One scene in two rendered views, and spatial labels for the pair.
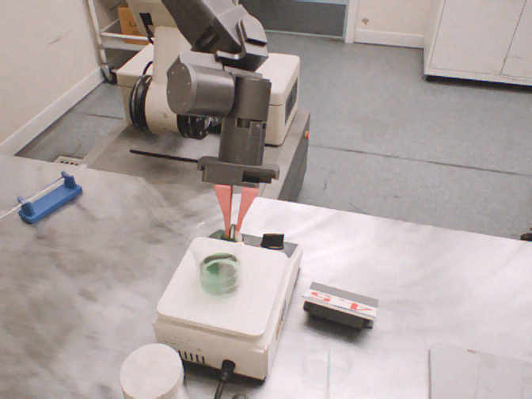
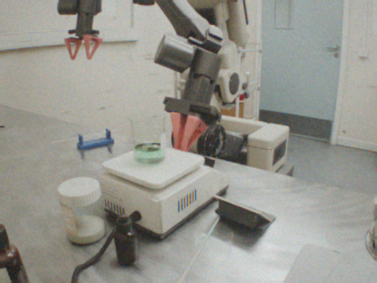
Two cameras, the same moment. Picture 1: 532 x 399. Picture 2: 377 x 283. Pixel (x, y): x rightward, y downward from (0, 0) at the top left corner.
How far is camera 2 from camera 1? 28 cm
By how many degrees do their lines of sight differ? 27
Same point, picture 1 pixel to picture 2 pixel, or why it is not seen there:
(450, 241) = (347, 196)
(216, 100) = (178, 55)
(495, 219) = not seen: outside the picture
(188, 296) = (124, 162)
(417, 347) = (294, 246)
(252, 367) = (151, 219)
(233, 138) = (188, 85)
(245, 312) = (155, 173)
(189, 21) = (182, 30)
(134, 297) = not seen: hidden behind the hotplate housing
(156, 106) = not seen: hidden behind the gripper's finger
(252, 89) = (205, 56)
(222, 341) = (133, 191)
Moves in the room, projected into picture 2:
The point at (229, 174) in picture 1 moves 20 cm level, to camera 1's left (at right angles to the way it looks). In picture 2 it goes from (181, 105) to (92, 100)
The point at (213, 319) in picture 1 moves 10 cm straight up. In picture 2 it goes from (131, 173) to (126, 102)
